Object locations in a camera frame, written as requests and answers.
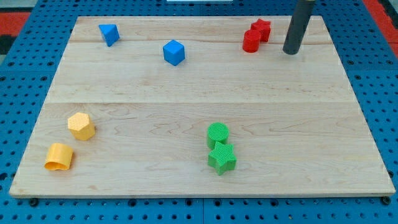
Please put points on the green star block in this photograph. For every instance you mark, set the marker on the green star block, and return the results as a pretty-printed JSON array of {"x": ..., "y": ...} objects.
[{"x": 222, "y": 158}]

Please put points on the red star block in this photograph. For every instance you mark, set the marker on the red star block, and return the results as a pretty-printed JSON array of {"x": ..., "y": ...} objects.
[{"x": 264, "y": 27}]

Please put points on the blue triangular prism block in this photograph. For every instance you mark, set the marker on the blue triangular prism block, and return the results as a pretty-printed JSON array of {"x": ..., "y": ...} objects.
[{"x": 109, "y": 33}]

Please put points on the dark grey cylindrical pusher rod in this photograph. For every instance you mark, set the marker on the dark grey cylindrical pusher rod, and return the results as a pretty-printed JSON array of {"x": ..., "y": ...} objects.
[{"x": 298, "y": 26}]

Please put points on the green cylinder block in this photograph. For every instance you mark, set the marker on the green cylinder block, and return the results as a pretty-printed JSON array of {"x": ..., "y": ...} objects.
[{"x": 217, "y": 132}]

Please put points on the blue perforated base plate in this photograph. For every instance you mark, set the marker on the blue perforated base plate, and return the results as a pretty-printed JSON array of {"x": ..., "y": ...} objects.
[{"x": 30, "y": 65}]

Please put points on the yellow hexagonal prism block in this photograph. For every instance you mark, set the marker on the yellow hexagonal prism block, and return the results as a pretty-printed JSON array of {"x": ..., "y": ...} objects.
[{"x": 81, "y": 126}]

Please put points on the red cylinder block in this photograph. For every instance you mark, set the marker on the red cylinder block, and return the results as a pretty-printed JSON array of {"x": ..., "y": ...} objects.
[{"x": 251, "y": 41}]

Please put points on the light wooden board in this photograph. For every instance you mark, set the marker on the light wooden board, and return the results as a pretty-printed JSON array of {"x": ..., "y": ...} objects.
[{"x": 294, "y": 120}]

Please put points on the blue cube block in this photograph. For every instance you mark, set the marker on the blue cube block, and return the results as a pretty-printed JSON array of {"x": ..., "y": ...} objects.
[{"x": 174, "y": 52}]

